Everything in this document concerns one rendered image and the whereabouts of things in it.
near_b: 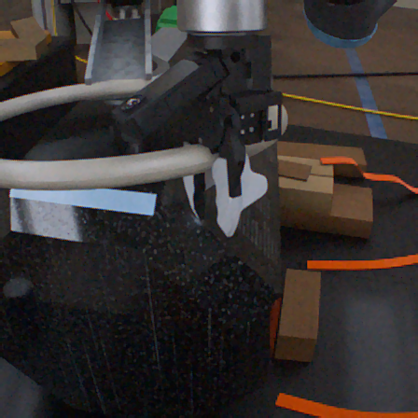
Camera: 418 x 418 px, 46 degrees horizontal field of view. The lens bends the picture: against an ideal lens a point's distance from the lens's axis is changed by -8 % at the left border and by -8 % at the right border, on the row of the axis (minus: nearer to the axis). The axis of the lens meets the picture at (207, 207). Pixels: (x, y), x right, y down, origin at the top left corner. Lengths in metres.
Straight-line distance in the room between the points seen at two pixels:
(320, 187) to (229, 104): 1.57
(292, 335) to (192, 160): 1.11
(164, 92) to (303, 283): 1.32
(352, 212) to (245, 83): 1.62
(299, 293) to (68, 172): 1.27
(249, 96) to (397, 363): 1.33
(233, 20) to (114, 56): 0.64
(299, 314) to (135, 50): 0.95
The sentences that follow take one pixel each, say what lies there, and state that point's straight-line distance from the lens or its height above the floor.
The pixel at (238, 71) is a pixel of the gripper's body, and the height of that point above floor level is 1.14.
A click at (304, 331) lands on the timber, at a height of 0.13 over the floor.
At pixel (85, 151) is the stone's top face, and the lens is 1.09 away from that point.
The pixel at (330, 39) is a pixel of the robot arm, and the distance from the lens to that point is 0.63.
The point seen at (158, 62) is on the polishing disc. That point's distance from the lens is 1.44.
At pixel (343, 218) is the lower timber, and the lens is 2.09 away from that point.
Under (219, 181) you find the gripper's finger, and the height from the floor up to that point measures 1.04.
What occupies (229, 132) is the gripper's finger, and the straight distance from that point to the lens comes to 0.50.
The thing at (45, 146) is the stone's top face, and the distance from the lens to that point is 1.14.
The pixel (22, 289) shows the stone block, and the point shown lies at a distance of 1.16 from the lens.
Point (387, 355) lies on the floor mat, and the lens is 1.74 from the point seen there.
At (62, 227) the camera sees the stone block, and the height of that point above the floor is 0.74.
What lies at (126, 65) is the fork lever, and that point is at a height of 0.96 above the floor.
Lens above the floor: 1.33
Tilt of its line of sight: 36 degrees down
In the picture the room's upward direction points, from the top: straight up
